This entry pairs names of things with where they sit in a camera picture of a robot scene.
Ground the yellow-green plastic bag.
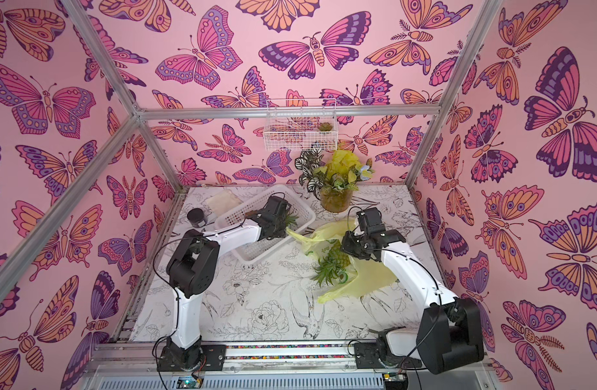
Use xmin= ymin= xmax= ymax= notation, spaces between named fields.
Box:
xmin=286 ymin=221 xmax=398 ymax=304

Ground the pineapple nearer basket front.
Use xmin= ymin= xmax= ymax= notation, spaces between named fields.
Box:
xmin=311 ymin=240 xmax=350 ymax=286

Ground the pineapple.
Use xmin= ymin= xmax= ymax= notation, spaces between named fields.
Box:
xmin=284 ymin=213 xmax=298 ymax=229

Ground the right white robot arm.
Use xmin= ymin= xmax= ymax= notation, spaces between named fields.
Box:
xmin=342 ymin=207 xmax=485 ymax=375

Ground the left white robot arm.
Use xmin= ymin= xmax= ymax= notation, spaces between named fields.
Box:
xmin=166 ymin=194 xmax=290 ymax=350

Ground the white perforated plastic basket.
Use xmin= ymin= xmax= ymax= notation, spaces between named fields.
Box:
xmin=207 ymin=185 xmax=316 ymax=264

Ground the beige cloth pad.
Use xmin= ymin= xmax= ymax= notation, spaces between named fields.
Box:
xmin=204 ymin=189 xmax=243 ymax=217

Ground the potted plant with yellow-green leaves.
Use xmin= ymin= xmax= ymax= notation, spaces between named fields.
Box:
xmin=295 ymin=149 xmax=374 ymax=214

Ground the small black round jar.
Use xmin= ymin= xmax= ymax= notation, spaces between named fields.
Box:
xmin=186 ymin=207 xmax=207 ymax=228

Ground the white wire wall basket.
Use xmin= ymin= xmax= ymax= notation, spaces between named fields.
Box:
xmin=261 ymin=97 xmax=339 ymax=152

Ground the small plant in wire basket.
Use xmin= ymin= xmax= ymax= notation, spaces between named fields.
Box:
xmin=317 ymin=122 xmax=334 ymax=133

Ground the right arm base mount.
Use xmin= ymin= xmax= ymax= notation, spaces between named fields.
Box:
xmin=347 ymin=327 xmax=424 ymax=371

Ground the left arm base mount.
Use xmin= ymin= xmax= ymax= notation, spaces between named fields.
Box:
xmin=157 ymin=339 xmax=227 ymax=372

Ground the aluminium front rail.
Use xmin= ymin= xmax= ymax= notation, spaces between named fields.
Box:
xmin=78 ymin=341 xmax=502 ymax=389

